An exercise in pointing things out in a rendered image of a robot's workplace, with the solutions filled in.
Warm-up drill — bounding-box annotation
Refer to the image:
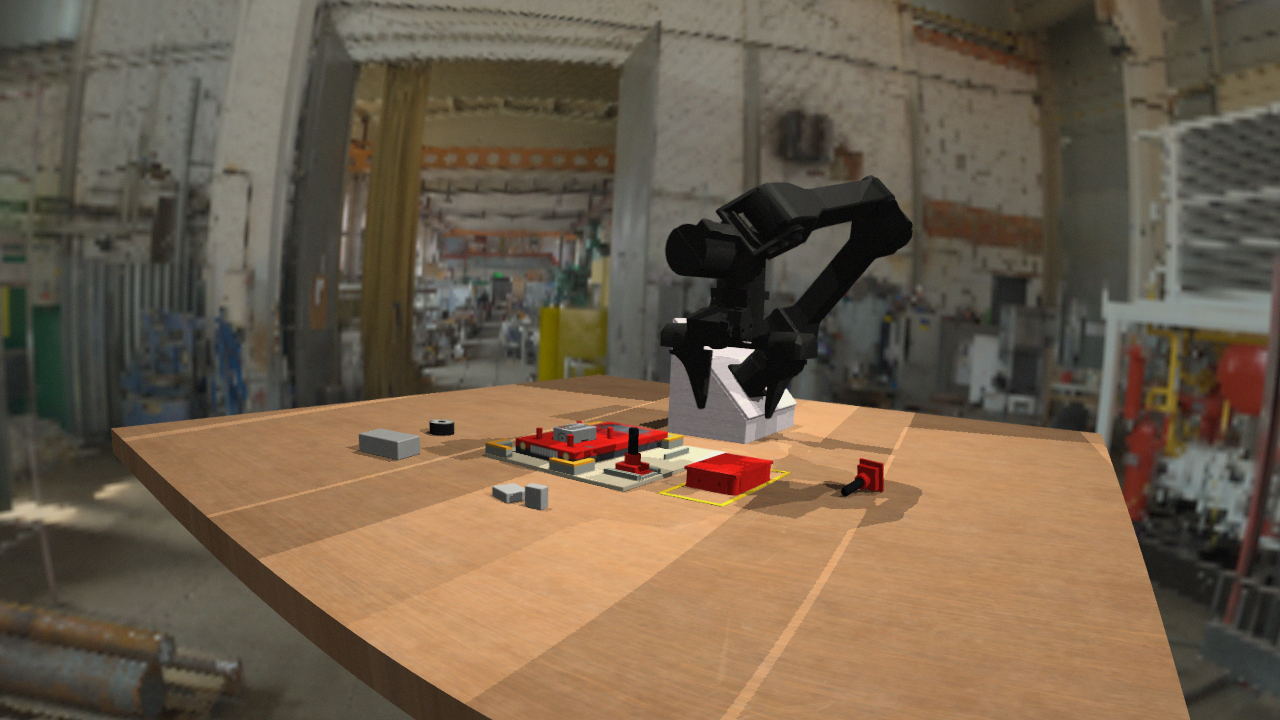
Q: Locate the yellow rectangular frame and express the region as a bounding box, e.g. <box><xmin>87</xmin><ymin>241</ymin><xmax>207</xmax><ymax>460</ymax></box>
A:
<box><xmin>658</xmin><ymin>470</ymin><xmax>791</xmax><ymax>507</ymax></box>

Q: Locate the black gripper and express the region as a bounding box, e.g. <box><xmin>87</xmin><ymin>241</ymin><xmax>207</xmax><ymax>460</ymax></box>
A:
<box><xmin>660</xmin><ymin>279</ymin><xmax>818</xmax><ymax>418</ymax></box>

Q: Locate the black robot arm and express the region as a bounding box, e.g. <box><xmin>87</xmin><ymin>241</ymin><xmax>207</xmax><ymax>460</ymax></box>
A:
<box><xmin>666</xmin><ymin>176</ymin><xmax>913</xmax><ymax>397</ymax></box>

